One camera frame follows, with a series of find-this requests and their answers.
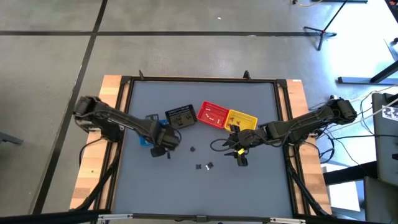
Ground blue plastic basket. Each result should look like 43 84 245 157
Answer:
139 119 170 147

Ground grey cabinet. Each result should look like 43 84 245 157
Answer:
371 92 398 187

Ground white floor cable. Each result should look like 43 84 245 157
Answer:
348 83 398 105

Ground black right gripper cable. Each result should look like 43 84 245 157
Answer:
210 138 233 152

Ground grey box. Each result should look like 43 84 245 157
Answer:
363 175 398 224

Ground black table frame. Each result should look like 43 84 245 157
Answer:
119 70 292 218

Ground black desk leg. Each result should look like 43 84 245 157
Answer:
338 60 398 85

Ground red plastic basket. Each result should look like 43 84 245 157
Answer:
197 101 231 129

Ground yellow plastic basket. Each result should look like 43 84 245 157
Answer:
223 109 259 139

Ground black floor beam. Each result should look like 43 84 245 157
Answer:
323 161 377 186

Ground grey chair base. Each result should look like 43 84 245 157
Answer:
0 131 24 146

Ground black floor cable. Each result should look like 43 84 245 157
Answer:
78 138 105 170
323 133 398 141

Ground wooden table side panel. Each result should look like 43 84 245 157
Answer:
70 74 131 210
285 79 332 215

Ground black tripod stand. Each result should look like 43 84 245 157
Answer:
303 0 351 52

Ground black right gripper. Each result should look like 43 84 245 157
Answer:
223 124 268 167

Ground black camera rig beam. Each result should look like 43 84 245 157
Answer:
0 210 398 224

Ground black-white fiducial marker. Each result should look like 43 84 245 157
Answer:
381 105 398 122

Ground black plastic basket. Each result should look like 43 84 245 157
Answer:
164 104 198 131

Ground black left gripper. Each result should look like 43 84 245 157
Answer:
145 113 182 159

